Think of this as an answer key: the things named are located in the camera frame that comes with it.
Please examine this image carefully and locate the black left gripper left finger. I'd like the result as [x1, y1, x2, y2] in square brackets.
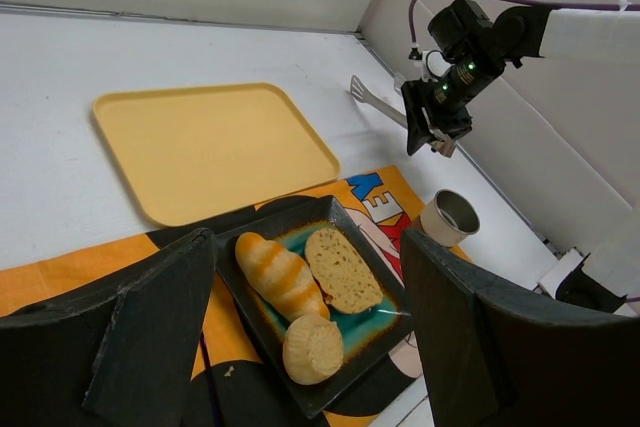
[1, 229, 216, 426]

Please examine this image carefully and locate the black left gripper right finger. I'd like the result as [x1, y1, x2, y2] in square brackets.
[400, 229, 639, 426]

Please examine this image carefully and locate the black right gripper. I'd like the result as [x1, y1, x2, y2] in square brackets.
[401, 0, 505, 156]

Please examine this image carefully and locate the sliced brown bread piece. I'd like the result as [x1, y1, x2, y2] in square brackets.
[304, 227, 384, 315]

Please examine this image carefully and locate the striped long bread roll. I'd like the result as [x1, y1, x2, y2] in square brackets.
[235, 232, 330, 322]

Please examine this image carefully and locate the small round bread bun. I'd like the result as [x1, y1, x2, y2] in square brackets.
[282, 314, 344, 386]

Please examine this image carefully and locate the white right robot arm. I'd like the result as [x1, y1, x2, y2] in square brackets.
[401, 0, 639, 157]

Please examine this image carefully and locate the purple metallic spoon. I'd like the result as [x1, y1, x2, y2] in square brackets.
[199, 332, 222, 427]

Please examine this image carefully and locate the paper cup with metal inside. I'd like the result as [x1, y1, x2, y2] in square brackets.
[418, 189, 480, 247]

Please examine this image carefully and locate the orange cartoon placemat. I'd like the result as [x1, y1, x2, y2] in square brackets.
[1, 166, 425, 426]

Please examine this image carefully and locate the black square green plate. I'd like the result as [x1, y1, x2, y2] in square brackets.
[217, 196, 411, 425]

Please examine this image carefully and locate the yellow plastic tray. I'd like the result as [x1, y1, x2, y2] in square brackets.
[93, 83, 341, 227]

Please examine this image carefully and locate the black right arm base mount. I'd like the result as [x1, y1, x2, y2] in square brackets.
[535, 240, 639, 318]

